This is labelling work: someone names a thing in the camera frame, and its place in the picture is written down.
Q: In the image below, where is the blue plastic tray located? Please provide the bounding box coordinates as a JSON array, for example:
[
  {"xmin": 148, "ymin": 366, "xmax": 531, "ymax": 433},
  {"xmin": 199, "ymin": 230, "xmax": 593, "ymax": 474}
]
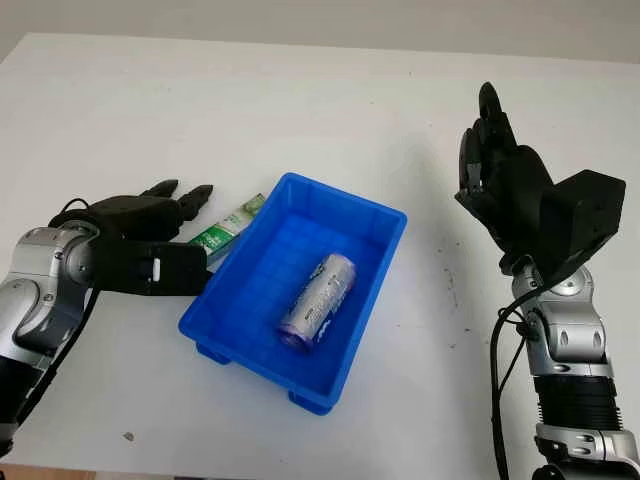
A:
[{"xmin": 177, "ymin": 172, "xmax": 408, "ymax": 417}]

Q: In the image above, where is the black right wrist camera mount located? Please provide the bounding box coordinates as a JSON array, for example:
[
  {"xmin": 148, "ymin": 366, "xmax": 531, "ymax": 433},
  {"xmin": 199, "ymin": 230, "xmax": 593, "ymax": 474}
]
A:
[{"xmin": 538, "ymin": 169, "xmax": 628, "ymax": 287}]

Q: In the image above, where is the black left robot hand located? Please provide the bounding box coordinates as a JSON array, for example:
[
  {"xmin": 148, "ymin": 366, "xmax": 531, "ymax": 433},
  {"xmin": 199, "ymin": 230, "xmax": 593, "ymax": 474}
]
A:
[{"xmin": 87, "ymin": 178, "xmax": 215, "ymax": 243}]

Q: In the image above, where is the silver purple tissue roll pack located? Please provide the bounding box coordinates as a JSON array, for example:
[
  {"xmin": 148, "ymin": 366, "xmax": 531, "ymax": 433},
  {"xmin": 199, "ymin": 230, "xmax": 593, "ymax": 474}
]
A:
[{"xmin": 276, "ymin": 252, "xmax": 358, "ymax": 356}]

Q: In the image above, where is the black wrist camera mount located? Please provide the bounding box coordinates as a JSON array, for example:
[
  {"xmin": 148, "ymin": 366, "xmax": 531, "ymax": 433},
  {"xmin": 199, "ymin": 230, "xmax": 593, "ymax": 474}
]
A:
[
  {"xmin": 538, "ymin": 169, "xmax": 628, "ymax": 287},
  {"xmin": 92, "ymin": 238, "xmax": 210, "ymax": 297}
]

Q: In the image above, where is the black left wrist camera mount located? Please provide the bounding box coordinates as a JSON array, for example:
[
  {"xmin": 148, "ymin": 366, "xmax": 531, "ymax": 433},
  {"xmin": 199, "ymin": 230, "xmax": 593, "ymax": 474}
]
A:
[{"xmin": 92, "ymin": 238, "xmax": 210, "ymax": 297}]

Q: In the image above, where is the green white flat box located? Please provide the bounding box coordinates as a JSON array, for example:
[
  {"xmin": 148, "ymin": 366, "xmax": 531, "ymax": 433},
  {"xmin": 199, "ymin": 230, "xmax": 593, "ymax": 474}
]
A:
[{"xmin": 187, "ymin": 192, "xmax": 267, "ymax": 274}]

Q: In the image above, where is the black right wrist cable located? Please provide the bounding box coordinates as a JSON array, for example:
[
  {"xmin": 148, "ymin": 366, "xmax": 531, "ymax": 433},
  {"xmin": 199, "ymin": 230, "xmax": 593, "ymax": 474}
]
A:
[{"xmin": 489, "ymin": 287, "xmax": 544, "ymax": 480}]

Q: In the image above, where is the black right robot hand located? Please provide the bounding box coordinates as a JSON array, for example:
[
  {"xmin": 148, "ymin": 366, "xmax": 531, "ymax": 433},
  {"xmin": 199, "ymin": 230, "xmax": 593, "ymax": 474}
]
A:
[{"xmin": 454, "ymin": 81, "xmax": 556, "ymax": 267}]

